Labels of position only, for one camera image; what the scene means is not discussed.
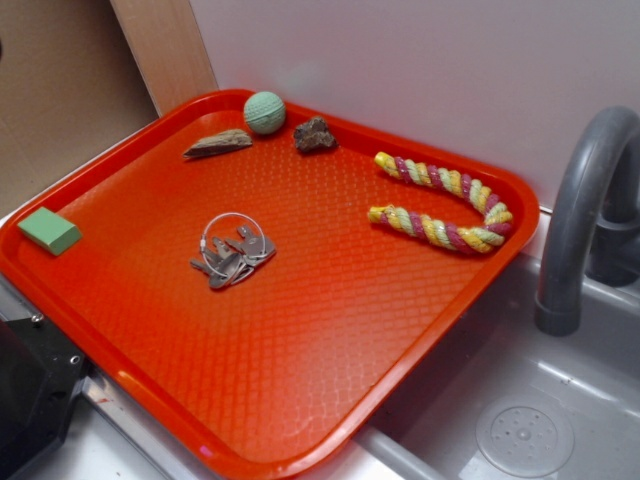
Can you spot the dark brown rock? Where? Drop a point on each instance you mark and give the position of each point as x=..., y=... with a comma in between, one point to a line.
x=313, y=135

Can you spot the silver keys on ring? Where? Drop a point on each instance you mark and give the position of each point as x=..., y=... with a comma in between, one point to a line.
x=227, y=262

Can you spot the light wooden board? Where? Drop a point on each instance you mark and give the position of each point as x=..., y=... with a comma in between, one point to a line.
x=168, y=48

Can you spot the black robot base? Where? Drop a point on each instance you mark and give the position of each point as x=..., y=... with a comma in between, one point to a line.
x=42, y=374

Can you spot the grey plastic sink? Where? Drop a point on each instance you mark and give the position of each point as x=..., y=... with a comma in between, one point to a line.
x=498, y=399

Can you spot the multicolour twisted rope toy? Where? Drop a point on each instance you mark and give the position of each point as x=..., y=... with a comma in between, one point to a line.
x=480, y=239

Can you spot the orange plastic tray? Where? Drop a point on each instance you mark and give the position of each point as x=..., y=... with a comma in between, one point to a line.
x=269, y=377

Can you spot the green rectangular block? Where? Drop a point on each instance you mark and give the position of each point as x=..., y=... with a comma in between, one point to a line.
x=50, y=231

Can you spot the green textured ball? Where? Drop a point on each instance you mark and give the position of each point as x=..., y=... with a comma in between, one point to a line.
x=264, y=113

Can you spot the grey plastic faucet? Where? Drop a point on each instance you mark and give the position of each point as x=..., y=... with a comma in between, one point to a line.
x=594, y=228

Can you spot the brown wood piece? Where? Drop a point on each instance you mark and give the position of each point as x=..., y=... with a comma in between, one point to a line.
x=218, y=144

